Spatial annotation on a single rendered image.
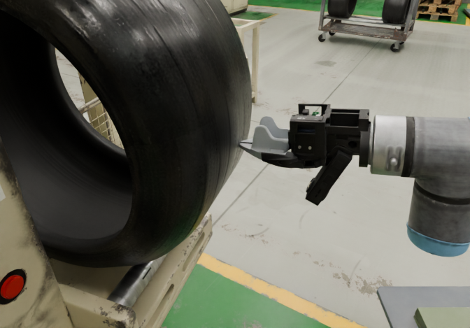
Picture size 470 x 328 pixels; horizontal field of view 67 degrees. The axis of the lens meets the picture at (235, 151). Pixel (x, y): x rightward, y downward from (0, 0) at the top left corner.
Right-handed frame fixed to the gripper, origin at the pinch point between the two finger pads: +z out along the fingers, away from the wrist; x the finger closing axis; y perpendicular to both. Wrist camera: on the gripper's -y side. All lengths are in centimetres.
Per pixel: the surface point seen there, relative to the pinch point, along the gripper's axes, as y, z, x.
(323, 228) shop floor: -115, 1, -111
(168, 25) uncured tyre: 23.1, 3.8, 11.5
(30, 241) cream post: -1.4, 22.7, 27.3
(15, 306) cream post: -8.5, 23.5, 32.6
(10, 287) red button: -4.8, 22.6, 32.2
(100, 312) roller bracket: -17.3, 18.0, 25.5
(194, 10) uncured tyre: 23.5, 4.0, 3.7
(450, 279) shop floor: -123, -63, -96
